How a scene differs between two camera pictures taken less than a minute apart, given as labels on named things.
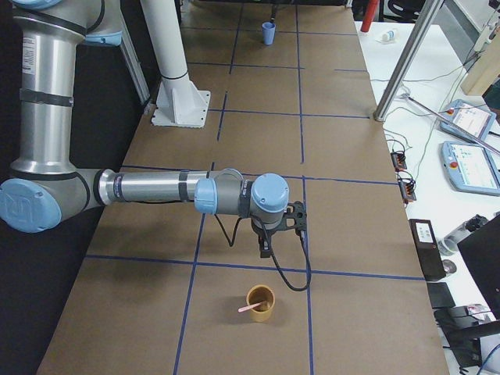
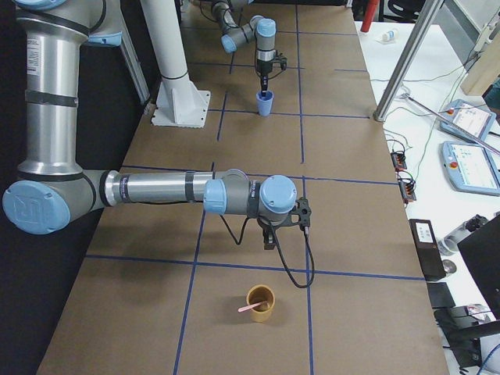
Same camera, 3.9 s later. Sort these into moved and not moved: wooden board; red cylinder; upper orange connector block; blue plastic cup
Moved: blue plastic cup
Not moved: upper orange connector block; wooden board; red cylinder
